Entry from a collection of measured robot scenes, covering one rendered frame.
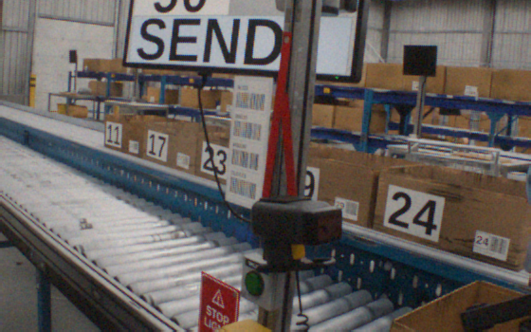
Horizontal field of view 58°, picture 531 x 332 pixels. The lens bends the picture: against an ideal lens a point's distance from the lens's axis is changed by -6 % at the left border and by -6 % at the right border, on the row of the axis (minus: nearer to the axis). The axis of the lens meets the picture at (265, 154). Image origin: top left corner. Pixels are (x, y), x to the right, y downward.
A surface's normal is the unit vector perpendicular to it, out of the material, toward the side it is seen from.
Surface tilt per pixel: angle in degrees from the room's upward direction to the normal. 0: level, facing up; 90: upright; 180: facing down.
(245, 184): 90
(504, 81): 90
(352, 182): 90
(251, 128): 90
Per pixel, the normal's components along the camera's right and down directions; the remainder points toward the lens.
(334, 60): -0.44, 0.00
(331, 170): -0.73, 0.03
